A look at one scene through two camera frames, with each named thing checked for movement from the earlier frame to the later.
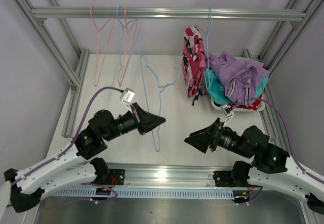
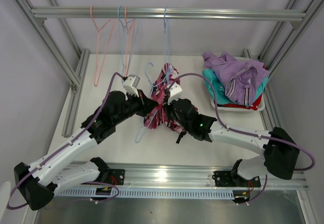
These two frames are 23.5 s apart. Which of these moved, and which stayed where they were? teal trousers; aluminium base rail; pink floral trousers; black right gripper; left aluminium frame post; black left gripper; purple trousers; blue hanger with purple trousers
Moved: pink floral trousers; blue hanger with purple trousers; black left gripper; black right gripper
Stayed: teal trousers; aluminium base rail; purple trousers; left aluminium frame post
